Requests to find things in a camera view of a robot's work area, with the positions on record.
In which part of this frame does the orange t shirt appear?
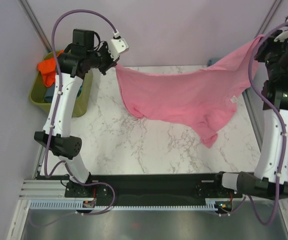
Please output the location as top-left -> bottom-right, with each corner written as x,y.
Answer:
37,58 -> 56,88

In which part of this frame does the olive green plastic bin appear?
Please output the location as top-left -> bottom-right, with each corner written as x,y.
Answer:
29,53 -> 93,118

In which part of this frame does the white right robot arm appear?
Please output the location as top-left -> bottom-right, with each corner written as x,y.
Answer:
212,30 -> 288,200

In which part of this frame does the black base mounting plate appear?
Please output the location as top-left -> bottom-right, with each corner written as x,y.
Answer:
65,173 -> 243,206

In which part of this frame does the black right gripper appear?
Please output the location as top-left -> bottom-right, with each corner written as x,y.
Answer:
255,29 -> 288,80

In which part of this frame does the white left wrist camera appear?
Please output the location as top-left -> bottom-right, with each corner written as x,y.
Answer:
107,31 -> 129,61

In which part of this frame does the dark blue t shirt in bin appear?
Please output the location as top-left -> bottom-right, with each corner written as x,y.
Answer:
43,86 -> 54,103

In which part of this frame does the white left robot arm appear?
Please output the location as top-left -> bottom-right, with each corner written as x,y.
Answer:
34,29 -> 129,198

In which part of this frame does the light blue cable duct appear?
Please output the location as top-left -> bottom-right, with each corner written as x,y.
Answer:
29,198 -> 233,211

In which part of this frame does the aluminium frame rail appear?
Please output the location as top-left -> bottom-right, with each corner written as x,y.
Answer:
18,178 -> 288,201

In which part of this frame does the folded grey blue t shirt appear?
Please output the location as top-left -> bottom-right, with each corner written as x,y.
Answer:
207,58 -> 220,67

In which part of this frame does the pink t shirt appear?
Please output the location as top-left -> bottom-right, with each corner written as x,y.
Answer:
115,35 -> 263,148

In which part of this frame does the teal t shirt in bin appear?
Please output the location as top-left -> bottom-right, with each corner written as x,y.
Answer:
76,86 -> 83,98

